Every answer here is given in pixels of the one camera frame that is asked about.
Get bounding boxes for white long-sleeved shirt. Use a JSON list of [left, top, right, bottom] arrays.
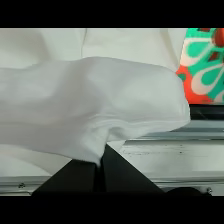
[[0, 28, 192, 177]]

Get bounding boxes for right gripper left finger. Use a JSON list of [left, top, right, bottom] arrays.
[[31, 159, 102, 197]]

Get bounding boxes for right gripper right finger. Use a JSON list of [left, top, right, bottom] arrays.
[[100, 143, 165, 197]]

